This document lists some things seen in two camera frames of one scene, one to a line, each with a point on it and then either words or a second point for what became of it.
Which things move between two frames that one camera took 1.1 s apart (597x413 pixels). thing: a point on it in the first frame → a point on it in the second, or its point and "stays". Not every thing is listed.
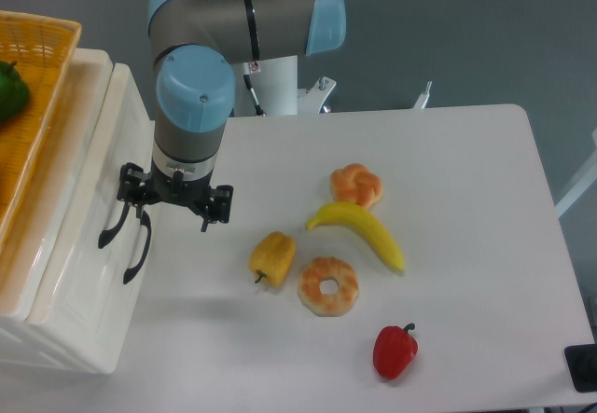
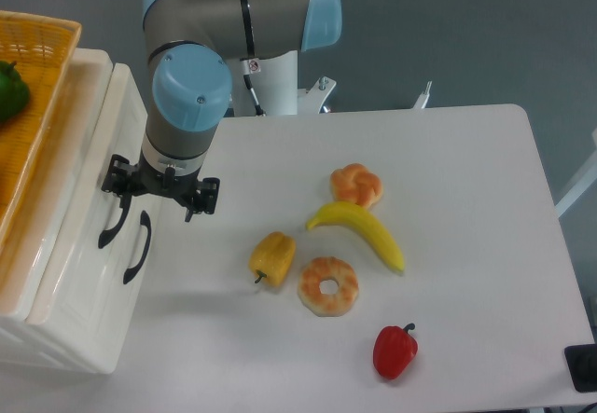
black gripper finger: [220, 206] → [205, 198]
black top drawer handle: [105, 235] stays
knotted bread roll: [355, 184] stays
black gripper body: [192, 194] stays
